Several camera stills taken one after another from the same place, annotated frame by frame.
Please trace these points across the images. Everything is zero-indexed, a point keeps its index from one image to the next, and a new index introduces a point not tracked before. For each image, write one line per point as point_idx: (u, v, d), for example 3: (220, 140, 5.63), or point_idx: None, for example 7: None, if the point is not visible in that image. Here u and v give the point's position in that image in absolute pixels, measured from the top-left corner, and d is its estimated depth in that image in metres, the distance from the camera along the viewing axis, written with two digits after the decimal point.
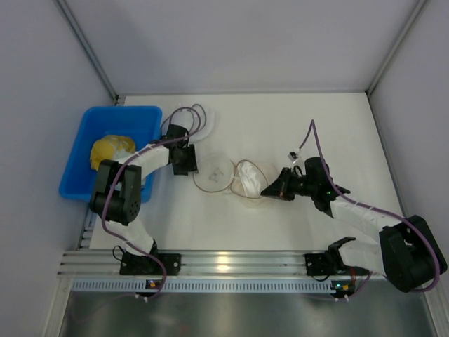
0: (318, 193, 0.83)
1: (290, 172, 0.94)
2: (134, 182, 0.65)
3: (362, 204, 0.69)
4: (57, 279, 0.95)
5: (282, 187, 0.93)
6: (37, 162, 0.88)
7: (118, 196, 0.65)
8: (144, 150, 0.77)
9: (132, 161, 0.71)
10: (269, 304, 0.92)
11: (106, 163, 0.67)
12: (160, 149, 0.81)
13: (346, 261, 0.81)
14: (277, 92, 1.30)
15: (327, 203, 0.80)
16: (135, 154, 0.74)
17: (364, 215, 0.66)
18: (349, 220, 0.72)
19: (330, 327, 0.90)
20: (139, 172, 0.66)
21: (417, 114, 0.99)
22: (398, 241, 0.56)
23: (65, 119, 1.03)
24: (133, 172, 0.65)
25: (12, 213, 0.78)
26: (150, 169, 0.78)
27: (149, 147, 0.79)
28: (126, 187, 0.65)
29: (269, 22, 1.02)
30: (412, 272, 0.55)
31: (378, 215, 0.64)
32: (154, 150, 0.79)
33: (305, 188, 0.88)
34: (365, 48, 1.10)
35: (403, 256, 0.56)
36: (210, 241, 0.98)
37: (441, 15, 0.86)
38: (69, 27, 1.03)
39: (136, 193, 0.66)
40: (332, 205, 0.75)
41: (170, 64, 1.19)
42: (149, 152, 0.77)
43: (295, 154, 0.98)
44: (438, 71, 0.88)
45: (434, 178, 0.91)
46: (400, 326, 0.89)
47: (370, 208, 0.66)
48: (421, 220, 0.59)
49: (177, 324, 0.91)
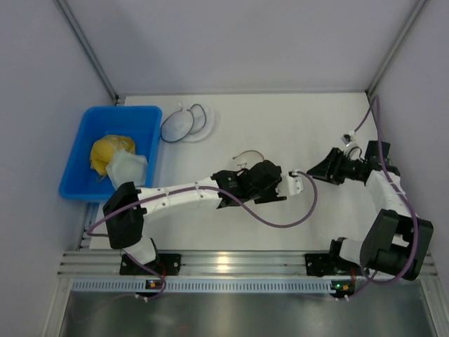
0: (366, 165, 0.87)
1: (342, 154, 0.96)
2: (130, 226, 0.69)
3: (394, 186, 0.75)
4: (57, 279, 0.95)
5: (332, 170, 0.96)
6: (37, 162, 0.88)
7: (114, 223, 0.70)
8: (181, 191, 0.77)
9: (151, 201, 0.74)
10: (269, 304, 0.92)
11: (128, 189, 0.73)
12: (206, 195, 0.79)
13: (343, 253, 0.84)
14: (277, 92, 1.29)
15: (368, 169, 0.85)
16: (163, 193, 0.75)
17: (385, 194, 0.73)
18: (374, 192, 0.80)
19: (330, 327, 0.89)
20: (139, 221, 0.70)
21: (417, 114, 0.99)
22: (390, 225, 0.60)
23: (65, 119, 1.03)
24: (135, 220, 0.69)
25: (12, 213, 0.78)
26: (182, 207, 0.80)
27: (192, 189, 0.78)
28: (121, 225, 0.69)
29: (269, 22, 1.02)
30: (380, 255, 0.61)
31: (398, 201, 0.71)
32: (195, 195, 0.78)
33: (356, 173, 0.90)
34: (365, 48, 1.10)
35: (384, 239, 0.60)
36: (210, 241, 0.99)
37: (441, 14, 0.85)
38: (68, 26, 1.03)
39: (127, 236, 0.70)
40: (371, 174, 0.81)
41: (170, 64, 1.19)
42: (188, 195, 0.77)
43: (349, 137, 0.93)
44: (438, 70, 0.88)
45: (433, 179, 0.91)
46: (400, 326, 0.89)
47: (398, 192, 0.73)
48: (429, 230, 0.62)
49: (177, 324, 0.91)
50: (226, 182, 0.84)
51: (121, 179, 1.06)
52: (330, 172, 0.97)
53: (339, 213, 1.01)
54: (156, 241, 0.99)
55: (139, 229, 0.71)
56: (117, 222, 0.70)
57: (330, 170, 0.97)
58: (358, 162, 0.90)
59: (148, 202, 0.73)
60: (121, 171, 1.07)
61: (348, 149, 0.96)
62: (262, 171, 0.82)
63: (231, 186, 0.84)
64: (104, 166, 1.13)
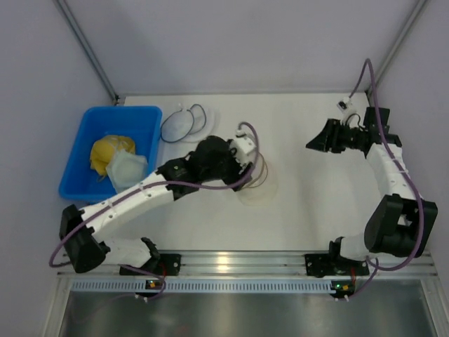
0: (365, 135, 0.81)
1: (339, 126, 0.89)
2: (81, 250, 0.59)
3: (397, 163, 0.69)
4: (57, 279, 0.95)
5: (331, 143, 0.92)
6: (36, 162, 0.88)
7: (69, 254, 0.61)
8: (125, 198, 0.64)
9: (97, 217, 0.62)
10: (269, 304, 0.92)
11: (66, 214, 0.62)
12: (155, 193, 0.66)
13: (343, 253, 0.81)
14: (277, 91, 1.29)
15: (369, 140, 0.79)
16: (106, 206, 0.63)
17: (386, 174, 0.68)
18: (376, 167, 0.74)
19: (329, 327, 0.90)
20: (91, 243, 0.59)
21: (416, 114, 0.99)
22: (395, 210, 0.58)
23: (64, 119, 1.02)
24: (84, 241, 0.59)
25: (12, 213, 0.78)
26: (140, 210, 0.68)
27: (138, 191, 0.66)
28: (74, 252, 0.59)
29: (269, 22, 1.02)
30: (385, 239, 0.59)
31: (402, 181, 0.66)
32: (144, 195, 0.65)
33: (354, 143, 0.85)
34: (365, 48, 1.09)
35: (388, 223, 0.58)
36: (210, 241, 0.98)
37: (441, 14, 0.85)
38: (68, 26, 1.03)
39: (88, 258, 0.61)
40: (372, 147, 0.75)
41: (170, 64, 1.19)
42: (135, 199, 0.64)
43: (344, 104, 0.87)
44: (438, 70, 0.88)
45: (433, 179, 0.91)
46: (400, 326, 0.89)
47: (400, 170, 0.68)
48: (433, 210, 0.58)
49: (177, 324, 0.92)
50: (175, 171, 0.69)
51: (121, 180, 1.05)
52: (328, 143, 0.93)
53: (339, 213, 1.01)
54: (156, 241, 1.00)
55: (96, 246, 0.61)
56: (71, 250, 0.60)
57: (327, 142, 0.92)
58: (356, 132, 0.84)
59: (93, 221, 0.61)
60: (121, 172, 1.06)
61: (344, 119, 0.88)
62: (207, 149, 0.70)
63: (179, 174, 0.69)
64: (104, 166, 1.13)
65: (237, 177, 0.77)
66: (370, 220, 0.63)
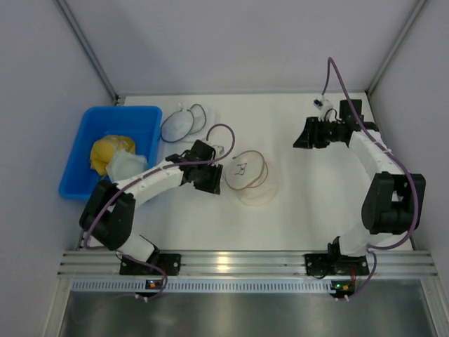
0: (344, 126, 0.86)
1: (317, 122, 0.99)
2: (124, 213, 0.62)
3: (379, 144, 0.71)
4: (57, 279, 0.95)
5: (314, 139, 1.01)
6: (37, 161, 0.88)
7: (104, 226, 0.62)
8: (151, 173, 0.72)
9: (131, 187, 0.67)
10: (269, 304, 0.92)
11: (101, 186, 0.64)
12: (172, 172, 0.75)
13: (343, 249, 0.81)
14: (277, 91, 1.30)
15: (349, 130, 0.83)
16: (138, 177, 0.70)
17: (373, 156, 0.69)
18: (360, 153, 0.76)
19: (330, 327, 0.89)
20: (133, 204, 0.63)
21: (416, 114, 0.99)
22: (387, 185, 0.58)
23: (64, 119, 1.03)
24: (128, 203, 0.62)
25: (12, 213, 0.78)
26: (155, 191, 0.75)
27: (158, 170, 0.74)
28: (116, 217, 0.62)
29: (269, 22, 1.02)
30: (383, 217, 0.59)
31: (387, 160, 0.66)
32: (164, 172, 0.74)
33: (334, 135, 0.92)
34: (365, 48, 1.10)
35: (383, 199, 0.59)
36: (210, 241, 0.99)
37: (441, 14, 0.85)
38: (68, 25, 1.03)
39: (125, 222, 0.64)
40: (353, 135, 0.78)
41: (170, 64, 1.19)
42: (157, 175, 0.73)
43: (319, 102, 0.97)
44: (437, 70, 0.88)
45: (433, 178, 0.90)
46: (400, 327, 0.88)
47: (384, 151, 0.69)
48: (422, 181, 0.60)
49: (177, 323, 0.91)
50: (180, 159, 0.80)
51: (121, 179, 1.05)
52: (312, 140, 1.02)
53: (340, 213, 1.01)
54: (156, 241, 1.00)
55: (132, 211, 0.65)
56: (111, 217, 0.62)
57: (311, 139, 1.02)
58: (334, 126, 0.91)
59: (130, 188, 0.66)
60: (121, 171, 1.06)
61: (322, 115, 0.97)
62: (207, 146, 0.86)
63: (184, 159, 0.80)
64: (104, 166, 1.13)
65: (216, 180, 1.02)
66: (365, 202, 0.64)
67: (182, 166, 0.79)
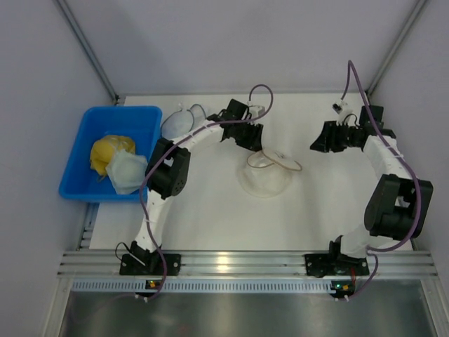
0: (361, 130, 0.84)
1: (334, 126, 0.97)
2: (182, 164, 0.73)
3: (391, 149, 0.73)
4: (57, 279, 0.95)
5: (331, 144, 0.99)
6: (37, 161, 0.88)
7: (163, 175, 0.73)
8: (199, 130, 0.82)
9: (184, 142, 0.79)
10: (269, 304, 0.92)
11: (163, 142, 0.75)
12: (215, 130, 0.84)
13: (344, 248, 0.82)
14: (277, 92, 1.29)
15: (365, 135, 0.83)
16: (189, 135, 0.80)
17: (385, 159, 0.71)
18: (372, 156, 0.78)
19: (330, 327, 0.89)
20: (188, 158, 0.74)
21: (416, 114, 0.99)
22: (393, 187, 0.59)
23: (65, 119, 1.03)
24: (184, 156, 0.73)
25: (12, 213, 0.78)
26: (200, 147, 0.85)
27: (203, 128, 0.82)
28: (175, 167, 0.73)
29: (268, 22, 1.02)
30: (384, 217, 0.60)
31: (398, 164, 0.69)
32: (209, 130, 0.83)
33: (350, 141, 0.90)
34: (365, 49, 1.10)
35: (387, 201, 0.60)
36: (210, 241, 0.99)
37: (440, 14, 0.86)
38: (68, 25, 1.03)
39: (182, 173, 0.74)
40: (368, 140, 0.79)
41: (170, 64, 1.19)
42: (203, 134, 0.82)
43: (337, 107, 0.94)
44: (437, 70, 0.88)
45: (433, 178, 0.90)
46: (401, 327, 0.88)
47: (396, 156, 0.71)
48: (429, 189, 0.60)
49: (177, 324, 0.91)
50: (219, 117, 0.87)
51: (121, 180, 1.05)
52: (329, 144, 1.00)
53: (340, 213, 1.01)
54: None
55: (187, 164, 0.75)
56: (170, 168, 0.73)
57: (327, 143, 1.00)
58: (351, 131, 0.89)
59: (183, 144, 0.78)
60: (121, 172, 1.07)
61: (341, 119, 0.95)
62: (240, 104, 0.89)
63: (222, 119, 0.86)
64: (104, 166, 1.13)
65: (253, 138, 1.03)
66: (370, 203, 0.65)
67: (224, 125, 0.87)
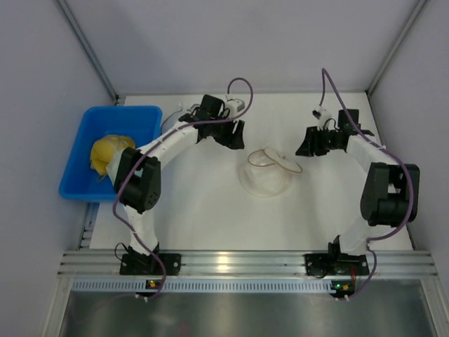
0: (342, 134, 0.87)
1: (316, 131, 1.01)
2: (151, 176, 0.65)
3: (374, 144, 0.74)
4: (57, 279, 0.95)
5: (314, 148, 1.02)
6: (36, 161, 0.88)
7: (135, 188, 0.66)
8: (170, 135, 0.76)
9: (153, 151, 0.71)
10: (269, 304, 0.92)
11: (128, 152, 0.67)
12: (187, 132, 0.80)
13: (343, 246, 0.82)
14: (277, 91, 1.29)
15: (345, 137, 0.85)
16: (158, 142, 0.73)
17: (369, 152, 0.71)
18: (358, 156, 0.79)
19: (330, 327, 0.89)
20: (159, 166, 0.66)
21: (417, 114, 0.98)
22: (382, 173, 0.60)
23: (64, 119, 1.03)
24: (153, 166, 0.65)
25: (12, 213, 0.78)
26: (175, 152, 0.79)
27: (175, 132, 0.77)
28: (144, 180, 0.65)
29: (268, 22, 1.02)
30: (380, 206, 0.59)
31: (382, 154, 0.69)
32: (180, 133, 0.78)
33: (332, 144, 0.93)
34: (365, 48, 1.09)
35: (379, 187, 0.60)
36: (210, 240, 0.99)
37: (441, 13, 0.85)
38: (68, 25, 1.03)
39: (153, 186, 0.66)
40: (350, 140, 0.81)
41: (170, 64, 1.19)
42: (175, 137, 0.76)
43: (317, 113, 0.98)
44: (438, 69, 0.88)
45: (434, 178, 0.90)
46: (401, 327, 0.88)
47: (378, 148, 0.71)
48: (417, 171, 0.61)
49: (177, 324, 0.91)
50: (193, 116, 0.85)
51: None
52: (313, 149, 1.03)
53: (340, 213, 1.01)
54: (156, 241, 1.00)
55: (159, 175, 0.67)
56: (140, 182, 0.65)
57: (311, 147, 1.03)
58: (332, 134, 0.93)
59: (152, 152, 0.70)
60: None
61: (320, 125, 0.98)
62: (212, 100, 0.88)
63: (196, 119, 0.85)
64: (104, 166, 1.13)
65: (233, 136, 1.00)
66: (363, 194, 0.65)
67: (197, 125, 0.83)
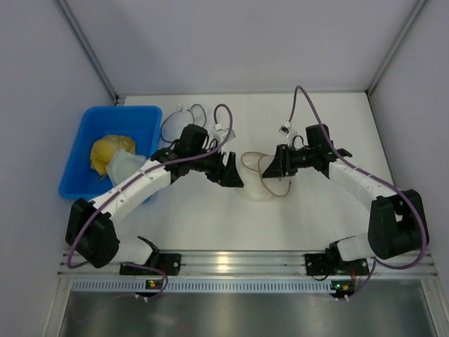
0: (319, 159, 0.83)
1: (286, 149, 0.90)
2: (104, 236, 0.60)
3: (360, 170, 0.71)
4: (57, 279, 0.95)
5: (286, 168, 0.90)
6: (36, 161, 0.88)
7: (88, 243, 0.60)
8: (132, 182, 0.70)
9: (110, 203, 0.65)
10: (269, 304, 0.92)
11: (78, 207, 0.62)
12: (156, 175, 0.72)
13: (344, 255, 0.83)
14: (278, 91, 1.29)
15: (325, 162, 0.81)
16: (116, 192, 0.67)
17: (360, 183, 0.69)
18: (343, 182, 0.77)
19: (330, 327, 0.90)
20: (111, 225, 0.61)
21: (416, 114, 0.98)
22: (388, 210, 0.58)
23: (64, 119, 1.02)
24: (105, 225, 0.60)
25: (12, 212, 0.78)
26: (142, 198, 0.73)
27: (141, 176, 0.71)
28: (95, 240, 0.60)
29: (269, 22, 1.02)
30: (396, 243, 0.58)
31: (375, 183, 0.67)
32: (146, 178, 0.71)
33: (309, 162, 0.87)
34: (365, 48, 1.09)
35: (389, 227, 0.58)
36: (210, 240, 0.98)
37: (441, 13, 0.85)
38: (68, 26, 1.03)
39: (105, 243, 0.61)
40: (331, 166, 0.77)
41: (170, 64, 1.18)
42: (138, 183, 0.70)
43: (285, 129, 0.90)
44: (438, 69, 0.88)
45: (434, 178, 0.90)
46: (400, 327, 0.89)
47: (367, 175, 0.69)
48: (416, 195, 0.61)
49: (177, 324, 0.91)
50: (168, 152, 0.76)
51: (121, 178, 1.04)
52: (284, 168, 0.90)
53: (341, 213, 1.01)
54: (156, 241, 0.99)
55: (114, 232, 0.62)
56: (90, 240, 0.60)
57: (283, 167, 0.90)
58: (307, 152, 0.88)
59: (106, 206, 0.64)
60: (121, 172, 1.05)
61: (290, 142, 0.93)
62: (192, 133, 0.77)
63: (172, 156, 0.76)
64: (104, 166, 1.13)
65: (224, 169, 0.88)
66: (369, 231, 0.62)
67: (170, 164, 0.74)
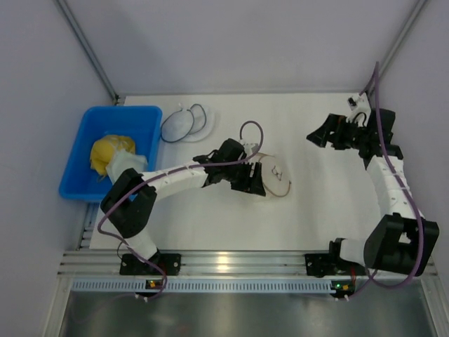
0: (366, 146, 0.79)
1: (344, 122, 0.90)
2: (142, 205, 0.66)
3: (398, 178, 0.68)
4: (57, 279, 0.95)
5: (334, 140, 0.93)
6: (36, 161, 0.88)
7: (121, 212, 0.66)
8: (177, 170, 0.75)
9: (156, 180, 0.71)
10: (269, 304, 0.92)
11: (127, 174, 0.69)
12: (196, 173, 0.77)
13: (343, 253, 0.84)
14: (277, 91, 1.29)
15: (369, 152, 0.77)
16: (163, 173, 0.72)
17: (388, 190, 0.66)
18: (375, 180, 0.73)
19: (330, 327, 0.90)
20: (153, 198, 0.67)
21: (416, 114, 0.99)
22: (394, 229, 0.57)
23: (65, 119, 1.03)
24: (149, 196, 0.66)
25: (12, 211, 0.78)
26: (175, 188, 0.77)
27: (184, 169, 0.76)
28: (132, 208, 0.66)
29: (269, 22, 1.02)
30: (383, 258, 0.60)
31: (402, 199, 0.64)
32: (188, 171, 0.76)
33: (356, 143, 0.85)
34: (365, 48, 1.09)
35: (388, 243, 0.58)
36: (210, 241, 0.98)
37: (441, 14, 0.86)
38: (68, 26, 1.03)
39: (140, 214, 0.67)
40: (374, 160, 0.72)
41: (170, 63, 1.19)
42: (181, 175, 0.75)
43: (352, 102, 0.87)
44: (438, 69, 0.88)
45: (434, 178, 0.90)
46: (400, 326, 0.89)
47: (401, 187, 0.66)
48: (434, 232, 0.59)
49: (177, 324, 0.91)
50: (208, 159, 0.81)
51: None
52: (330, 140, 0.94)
53: (341, 213, 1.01)
54: (156, 241, 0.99)
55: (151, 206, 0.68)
56: (127, 208, 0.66)
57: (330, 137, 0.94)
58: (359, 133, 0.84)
59: (153, 181, 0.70)
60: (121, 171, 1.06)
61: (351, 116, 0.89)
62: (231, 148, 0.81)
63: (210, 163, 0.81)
64: (104, 166, 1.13)
65: (251, 179, 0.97)
66: (371, 235, 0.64)
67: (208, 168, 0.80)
